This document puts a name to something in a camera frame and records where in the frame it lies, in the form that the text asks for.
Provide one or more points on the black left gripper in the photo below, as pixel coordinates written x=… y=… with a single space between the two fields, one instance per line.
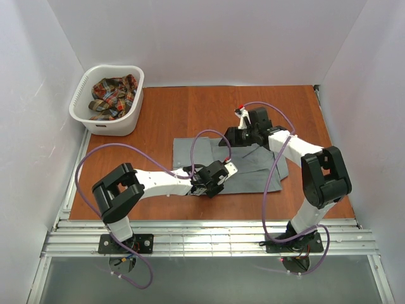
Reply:
x=211 y=191

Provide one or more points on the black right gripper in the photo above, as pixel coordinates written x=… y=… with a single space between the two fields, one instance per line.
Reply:
x=233 y=137

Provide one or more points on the grey long sleeve shirt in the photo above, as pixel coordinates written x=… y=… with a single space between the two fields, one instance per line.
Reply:
x=253 y=162

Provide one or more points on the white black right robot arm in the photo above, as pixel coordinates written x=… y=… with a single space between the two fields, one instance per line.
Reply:
x=325 y=180

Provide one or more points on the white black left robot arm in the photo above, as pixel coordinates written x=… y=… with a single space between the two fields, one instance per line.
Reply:
x=118 y=192

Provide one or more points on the plaid long sleeve shirt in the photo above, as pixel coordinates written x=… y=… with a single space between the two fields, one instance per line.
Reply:
x=113 y=97

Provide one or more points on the white plastic laundry basket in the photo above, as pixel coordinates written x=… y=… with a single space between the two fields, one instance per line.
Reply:
x=79 y=110

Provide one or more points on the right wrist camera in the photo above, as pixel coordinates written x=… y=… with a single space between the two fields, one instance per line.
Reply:
x=243 y=115

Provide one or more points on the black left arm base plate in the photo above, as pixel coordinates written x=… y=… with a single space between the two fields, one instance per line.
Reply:
x=140 y=243

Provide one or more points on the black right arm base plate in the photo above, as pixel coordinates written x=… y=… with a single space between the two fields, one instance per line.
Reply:
x=309 y=243

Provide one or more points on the aluminium rail frame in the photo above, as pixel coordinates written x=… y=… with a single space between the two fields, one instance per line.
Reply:
x=212 y=238

